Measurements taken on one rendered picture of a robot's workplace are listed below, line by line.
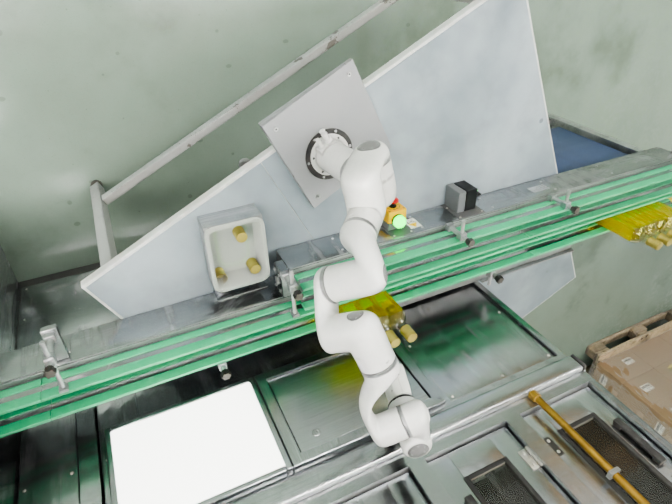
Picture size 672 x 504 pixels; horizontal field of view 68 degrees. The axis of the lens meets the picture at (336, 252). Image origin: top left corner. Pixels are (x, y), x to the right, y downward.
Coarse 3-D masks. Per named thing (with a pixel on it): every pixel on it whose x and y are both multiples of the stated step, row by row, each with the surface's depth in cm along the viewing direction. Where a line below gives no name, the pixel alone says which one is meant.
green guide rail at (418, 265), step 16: (640, 192) 207; (656, 192) 206; (592, 208) 197; (608, 208) 196; (528, 224) 188; (544, 224) 188; (560, 224) 187; (480, 240) 179; (496, 240) 180; (512, 240) 179; (432, 256) 172; (448, 256) 172; (464, 256) 171; (400, 272) 165; (416, 272) 164; (304, 304) 152
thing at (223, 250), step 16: (224, 224) 139; (240, 224) 141; (256, 224) 147; (208, 240) 139; (224, 240) 150; (256, 240) 152; (208, 256) 142; (224, 256) 152; (240, 256) 155; (256, 256) 157; (240, 272) 156; (224, 288) 150
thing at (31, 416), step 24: (552, 240) 196; (576, 240) 195; (480, 264) 184; (504, 264) 183; (408, 288) 173; (432, 288) 172; (264, 336) 155; (288, 336) 155; (192, 360) 148; (216, 360) 147; (96, 384) 140; (120, 384) 141; (144, 384) 140; (24, 408) 134; (48, 408) 134; (72, 408) 134; (0, 432) 128
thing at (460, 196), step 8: (448, 184) 179; (456, 184) 179; (464, 184) 178; (448, 192) 179; (456, 192) 174; (464, 192) 174; (472, 192) 175; (448, 200) 180; (456, 200) 176; (464, 200) 176; (472, 200) 177; (456, 208) 177; (464, 208) 178; (472, 208) 179
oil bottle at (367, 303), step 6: (360, 300) 158; (366, 300) 158; (372, 300) 158; (360, 306) 157; (366, 306) 156; (372, 306) 156; (378, 306) 156; (378, 312) 153; (384, 312) 153; (384, 318) 151; (384, 324) 151
